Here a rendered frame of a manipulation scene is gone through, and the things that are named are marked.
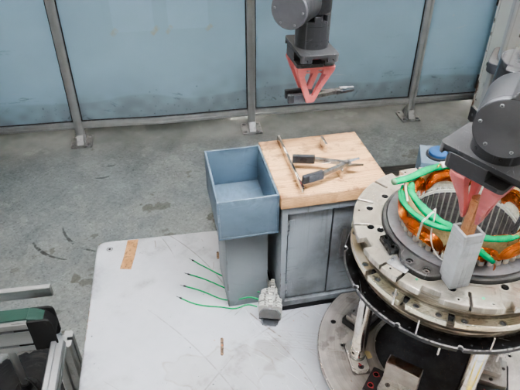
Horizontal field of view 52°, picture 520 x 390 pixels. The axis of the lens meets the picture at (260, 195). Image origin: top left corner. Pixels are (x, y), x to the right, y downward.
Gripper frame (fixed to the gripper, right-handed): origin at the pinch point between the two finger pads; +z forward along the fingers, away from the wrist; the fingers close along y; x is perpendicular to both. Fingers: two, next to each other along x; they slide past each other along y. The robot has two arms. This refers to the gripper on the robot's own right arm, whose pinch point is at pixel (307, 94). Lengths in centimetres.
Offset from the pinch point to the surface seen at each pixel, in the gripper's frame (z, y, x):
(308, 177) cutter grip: 9.4, 12.1, -2.9
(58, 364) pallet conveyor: 50, 9, -51
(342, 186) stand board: 12.0, 12.4, 3.4
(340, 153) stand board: 11.8, 2.1, 6.7
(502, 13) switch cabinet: 46, -170, 165
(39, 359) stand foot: 118, -49, -75
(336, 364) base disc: 38.6, 28.9, -0.5
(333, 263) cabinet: 30.1, 12.4, 3.8
